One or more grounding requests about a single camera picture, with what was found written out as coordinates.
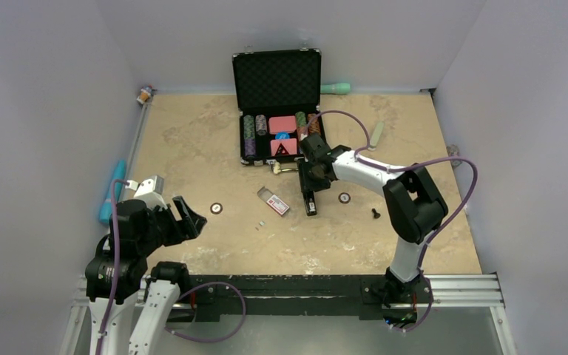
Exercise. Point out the black stapler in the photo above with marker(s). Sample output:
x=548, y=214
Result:
x=309, y=201

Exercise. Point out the black poker chip case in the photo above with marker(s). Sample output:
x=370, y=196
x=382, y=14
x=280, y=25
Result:
x=275, y=83

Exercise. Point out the poker chip on table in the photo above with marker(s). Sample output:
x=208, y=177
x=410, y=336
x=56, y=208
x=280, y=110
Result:
x=216, y=208
x=344, y=198

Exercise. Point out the small black screw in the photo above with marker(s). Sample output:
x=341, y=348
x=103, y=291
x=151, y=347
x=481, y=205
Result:
x=375, y=213

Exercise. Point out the orange chip stack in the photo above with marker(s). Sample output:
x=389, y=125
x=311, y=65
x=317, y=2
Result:
x=302, y=133

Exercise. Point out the small orange bottle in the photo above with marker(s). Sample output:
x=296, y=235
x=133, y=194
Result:
x=146, y=93

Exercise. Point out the pink card deck lower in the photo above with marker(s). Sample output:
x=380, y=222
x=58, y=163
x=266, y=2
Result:
x=283, y=147

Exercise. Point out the grey object at right wall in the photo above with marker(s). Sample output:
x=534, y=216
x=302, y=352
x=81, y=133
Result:
x=453, y=152

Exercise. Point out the pale green stapler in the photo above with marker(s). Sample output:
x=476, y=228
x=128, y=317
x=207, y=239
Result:
x=376, y=135

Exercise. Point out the teal blue handle tool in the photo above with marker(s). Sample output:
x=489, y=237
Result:
x=105, y=210

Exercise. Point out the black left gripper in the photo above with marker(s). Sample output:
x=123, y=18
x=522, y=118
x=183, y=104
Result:
x=190, y=220

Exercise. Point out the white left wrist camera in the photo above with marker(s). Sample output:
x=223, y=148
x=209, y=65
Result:
x=150, y=188

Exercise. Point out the blue dealer button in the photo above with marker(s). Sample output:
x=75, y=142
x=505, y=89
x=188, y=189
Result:
x=282, y=136

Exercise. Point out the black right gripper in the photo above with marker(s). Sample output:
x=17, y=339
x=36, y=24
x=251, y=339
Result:
x=307, y=183

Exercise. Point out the purple chip stack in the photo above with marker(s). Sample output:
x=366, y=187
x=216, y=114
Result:
x=250, y=148

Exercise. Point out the mint green flashlight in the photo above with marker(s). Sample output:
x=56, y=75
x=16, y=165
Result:
x=335, y=89

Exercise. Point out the left poker chip on table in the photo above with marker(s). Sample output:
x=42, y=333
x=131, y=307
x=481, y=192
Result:
x=216, y=208

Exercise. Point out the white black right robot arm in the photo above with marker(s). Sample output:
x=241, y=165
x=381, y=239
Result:
x=415, y=205

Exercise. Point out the pink card deck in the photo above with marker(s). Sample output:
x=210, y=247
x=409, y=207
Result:
x=283, y=147
x=286, y=124

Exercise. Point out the green chip stack right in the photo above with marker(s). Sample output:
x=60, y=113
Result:
x=300, y=119

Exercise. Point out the pink card deck upper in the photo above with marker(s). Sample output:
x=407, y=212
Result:
x=286, y=124

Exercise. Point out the right poker chip on table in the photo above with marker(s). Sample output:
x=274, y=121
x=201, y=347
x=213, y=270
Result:
x=344, y=198

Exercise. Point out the green chip stack left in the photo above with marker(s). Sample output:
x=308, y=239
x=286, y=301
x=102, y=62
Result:
x=248, y=127

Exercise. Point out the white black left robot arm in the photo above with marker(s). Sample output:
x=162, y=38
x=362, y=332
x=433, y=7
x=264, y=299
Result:
x=139, y=226

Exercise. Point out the green chip stack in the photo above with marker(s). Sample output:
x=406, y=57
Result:
x=248, y=127
x=300, y=119

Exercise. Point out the brown chip stack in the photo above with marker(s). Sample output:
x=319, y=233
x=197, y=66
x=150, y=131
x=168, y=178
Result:
x=314, y=124

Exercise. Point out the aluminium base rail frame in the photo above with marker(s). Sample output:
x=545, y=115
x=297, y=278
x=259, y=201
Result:
x=208, y=297

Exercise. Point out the grey chip stack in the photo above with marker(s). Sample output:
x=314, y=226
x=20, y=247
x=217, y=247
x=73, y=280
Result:
x=261, y=125

